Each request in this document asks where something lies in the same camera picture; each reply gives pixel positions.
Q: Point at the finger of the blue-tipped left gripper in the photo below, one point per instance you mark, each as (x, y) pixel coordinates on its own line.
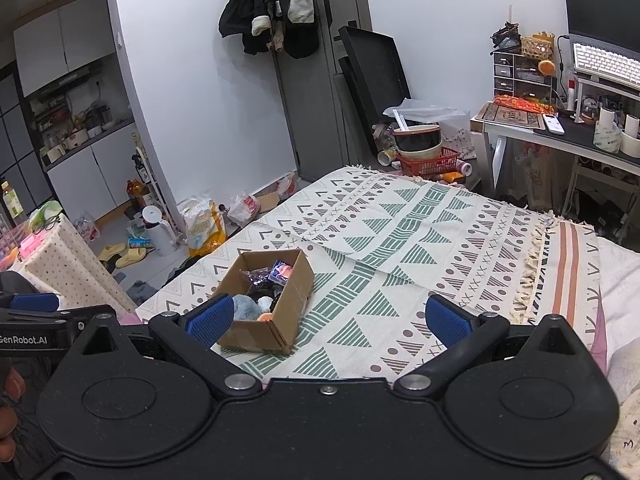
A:
(34, 302)

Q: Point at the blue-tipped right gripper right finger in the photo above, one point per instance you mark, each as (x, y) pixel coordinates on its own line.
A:
(468, 339)

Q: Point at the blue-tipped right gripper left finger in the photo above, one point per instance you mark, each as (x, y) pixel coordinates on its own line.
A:
(188, 340)

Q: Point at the black and white felt patch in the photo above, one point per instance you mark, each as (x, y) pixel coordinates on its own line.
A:
(266, 289)

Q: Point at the black beaded bow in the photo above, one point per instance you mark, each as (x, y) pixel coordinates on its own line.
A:
(257, 278)

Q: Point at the blue pink tissue pack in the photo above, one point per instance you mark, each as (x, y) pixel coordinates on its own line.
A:
(280, 273)

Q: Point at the person's left hand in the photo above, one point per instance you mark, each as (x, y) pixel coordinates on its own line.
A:
(14, 388)

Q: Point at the dotted cream cloth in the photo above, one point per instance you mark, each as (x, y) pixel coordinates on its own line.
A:
(63, 264)

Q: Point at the grey fluffy plush toy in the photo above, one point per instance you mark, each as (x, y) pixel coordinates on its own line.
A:
(245, 308)

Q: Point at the burger shaped plush toy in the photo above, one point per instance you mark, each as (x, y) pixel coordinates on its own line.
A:
(265, 316)

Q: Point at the white small plush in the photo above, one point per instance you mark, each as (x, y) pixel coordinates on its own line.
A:
(265, 304)

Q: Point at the brown cardboard box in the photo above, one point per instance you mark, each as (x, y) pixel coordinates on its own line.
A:
(277, 335)

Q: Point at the yellow slippers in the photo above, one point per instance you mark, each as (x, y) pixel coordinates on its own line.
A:
(121, 255)

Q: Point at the yellow pet food bag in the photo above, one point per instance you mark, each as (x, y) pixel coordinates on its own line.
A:
(203, 225)

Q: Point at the white thermos jug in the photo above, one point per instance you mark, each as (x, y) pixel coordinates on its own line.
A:
(159, 230)

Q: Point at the patterned white green blanket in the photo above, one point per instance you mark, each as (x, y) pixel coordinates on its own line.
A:
(378, 246)

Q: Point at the white red plastic bag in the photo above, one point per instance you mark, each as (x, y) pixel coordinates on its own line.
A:
(243, 210)

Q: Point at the pink bed sheet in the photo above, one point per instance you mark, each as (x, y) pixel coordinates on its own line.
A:
(616, 349)

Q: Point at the red plastic basket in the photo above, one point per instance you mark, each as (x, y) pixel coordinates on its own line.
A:
(445, 162)

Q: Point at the black and cream bowl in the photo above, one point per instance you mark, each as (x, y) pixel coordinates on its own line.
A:
(420, 142)

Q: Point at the white desk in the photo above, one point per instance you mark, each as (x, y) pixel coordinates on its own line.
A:
(491, 141)

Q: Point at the white tape rolls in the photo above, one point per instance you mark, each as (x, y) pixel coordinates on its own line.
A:
(609, 137)

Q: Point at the small drawer organizer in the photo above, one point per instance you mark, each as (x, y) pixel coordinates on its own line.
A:
(516, 75)

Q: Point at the black flat panel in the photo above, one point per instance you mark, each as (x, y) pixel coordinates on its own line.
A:
(374, 76)

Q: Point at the white keyboard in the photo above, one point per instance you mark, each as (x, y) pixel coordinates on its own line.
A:
(606, 65)

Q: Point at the hanging black jacket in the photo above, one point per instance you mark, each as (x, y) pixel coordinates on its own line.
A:
(288, 26)

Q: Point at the black computer monitor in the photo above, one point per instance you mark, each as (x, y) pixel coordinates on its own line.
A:
(614, 22)

